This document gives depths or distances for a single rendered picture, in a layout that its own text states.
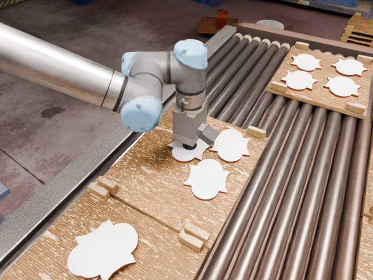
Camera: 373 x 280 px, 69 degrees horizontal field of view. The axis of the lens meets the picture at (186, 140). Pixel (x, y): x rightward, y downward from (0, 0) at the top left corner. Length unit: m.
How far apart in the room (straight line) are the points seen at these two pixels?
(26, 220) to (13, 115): 2.10
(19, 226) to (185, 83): 0.53
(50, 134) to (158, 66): 1.95
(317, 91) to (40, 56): 0.95
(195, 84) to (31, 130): 2.10
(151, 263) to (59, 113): 2.19
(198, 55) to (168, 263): 0.45
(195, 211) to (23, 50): 0.49
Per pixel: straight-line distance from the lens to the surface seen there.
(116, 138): 0.92
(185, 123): 0.71
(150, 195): 0.73
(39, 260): 0.72
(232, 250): 0.68
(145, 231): 0.68
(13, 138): 2.60
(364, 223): 0.80
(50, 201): 0.82
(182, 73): 0.63
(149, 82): 0.56
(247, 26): 1.59
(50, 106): 2.80
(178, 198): 0.72
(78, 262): 0.65
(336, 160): 0.94
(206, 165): 0.77
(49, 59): 0.53
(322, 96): 1.15
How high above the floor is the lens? 1.53
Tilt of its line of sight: 45 degrees down
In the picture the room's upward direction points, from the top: straight up
